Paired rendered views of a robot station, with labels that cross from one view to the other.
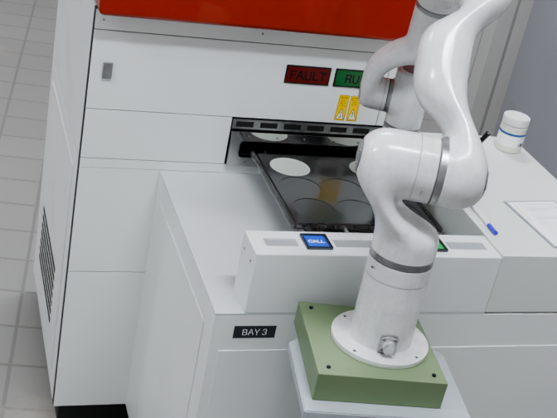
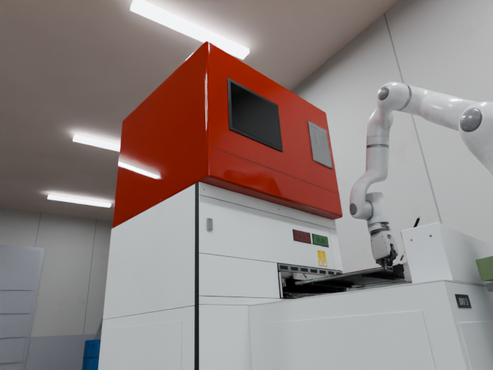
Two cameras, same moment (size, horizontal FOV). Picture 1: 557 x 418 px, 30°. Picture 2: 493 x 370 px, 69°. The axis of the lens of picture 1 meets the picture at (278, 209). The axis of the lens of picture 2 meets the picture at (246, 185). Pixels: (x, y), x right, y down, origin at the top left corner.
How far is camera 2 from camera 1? 186 cm
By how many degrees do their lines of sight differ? 54
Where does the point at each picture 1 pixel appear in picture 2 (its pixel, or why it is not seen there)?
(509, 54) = not seen: hidden behind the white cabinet
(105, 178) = (217, 314)
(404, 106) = (381, 208)
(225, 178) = not seen: hidden behind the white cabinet
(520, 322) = not seen: outside the picture
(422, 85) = (454, 104)
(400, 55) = (373, 175)
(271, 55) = (285, 222)
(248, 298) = (449, 264)
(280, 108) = (296, 257)
